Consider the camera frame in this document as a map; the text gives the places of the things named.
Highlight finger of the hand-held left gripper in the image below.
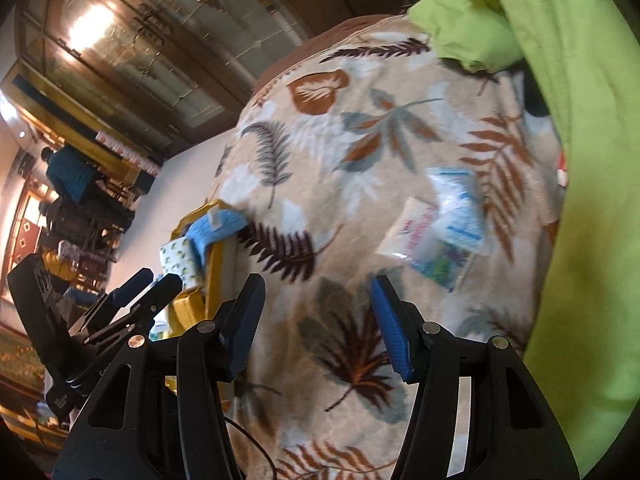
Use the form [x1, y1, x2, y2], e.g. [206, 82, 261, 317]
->
[80, 273, 184, 347]
[67, 267, 155, 335]

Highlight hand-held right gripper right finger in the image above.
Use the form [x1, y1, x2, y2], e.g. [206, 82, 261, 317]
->
[371, 274, 581, 480]

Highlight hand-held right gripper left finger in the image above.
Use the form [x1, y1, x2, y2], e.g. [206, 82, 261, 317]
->
[52, 272, 267, 480]

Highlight mustard yellow packet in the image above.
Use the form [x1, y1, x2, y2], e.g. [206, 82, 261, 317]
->
[167, 289, 207, 337]

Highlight lemon print tissue pack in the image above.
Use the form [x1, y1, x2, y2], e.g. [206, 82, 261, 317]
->
[159, 239, 203, 291]

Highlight white foam box yellow tape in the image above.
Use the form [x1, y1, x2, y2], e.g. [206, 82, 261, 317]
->
[167, 199, 251, 396]

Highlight green white medicine packet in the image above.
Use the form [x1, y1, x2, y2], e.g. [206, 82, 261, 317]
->
[410, 240, 476, 293]

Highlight white packet red print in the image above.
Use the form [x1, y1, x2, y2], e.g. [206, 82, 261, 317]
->
[376, 196, 441, 263]

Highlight white packet teal print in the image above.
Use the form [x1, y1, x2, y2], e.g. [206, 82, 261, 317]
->
[427, 167, 487, 256]

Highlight teal covered chair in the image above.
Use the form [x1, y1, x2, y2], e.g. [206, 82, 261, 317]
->
[42, 146, 103, 206]

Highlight stack of printed cartons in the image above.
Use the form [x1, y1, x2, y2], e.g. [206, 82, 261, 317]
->
[95, 130, 161, 176]

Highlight leaf print blanket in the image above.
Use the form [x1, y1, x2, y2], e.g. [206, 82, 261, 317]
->
[212, 14, 571, 480]

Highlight wooden glass door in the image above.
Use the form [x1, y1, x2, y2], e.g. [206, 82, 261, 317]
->
[15, 0, 441, 161]

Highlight black cable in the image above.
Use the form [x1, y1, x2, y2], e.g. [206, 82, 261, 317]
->
[222, 415, 281, 480]

